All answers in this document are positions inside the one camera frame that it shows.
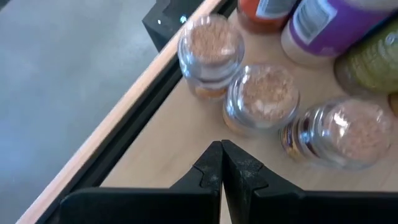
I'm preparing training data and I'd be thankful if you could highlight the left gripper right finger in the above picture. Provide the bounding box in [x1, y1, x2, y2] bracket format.
[221, 139, 398, 224]

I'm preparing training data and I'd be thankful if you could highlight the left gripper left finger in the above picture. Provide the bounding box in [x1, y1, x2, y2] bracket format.
[58, 140, 223, 224]

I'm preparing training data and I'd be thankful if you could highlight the small cork-topped glass jar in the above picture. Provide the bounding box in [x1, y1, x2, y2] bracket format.
[177, 14, 246, 102]
[222, 63, 301, 136]
[279, 96, 394, 171]

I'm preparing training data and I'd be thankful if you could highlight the black-lid thyme leaves jar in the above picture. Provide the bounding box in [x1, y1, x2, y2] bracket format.
[334, 20, 398, 97]

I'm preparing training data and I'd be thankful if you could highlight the black-lid jar labelled SPICES 4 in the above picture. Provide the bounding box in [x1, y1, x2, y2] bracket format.
[280, 0, 398, 66]

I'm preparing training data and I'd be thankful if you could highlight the black-lid brown spice jar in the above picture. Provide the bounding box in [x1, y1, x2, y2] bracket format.
[236, 0, 299, 34]

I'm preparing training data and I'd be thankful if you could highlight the black-framed wooden shelf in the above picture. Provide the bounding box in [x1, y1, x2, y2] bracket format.
[34, 0, 398, 224]

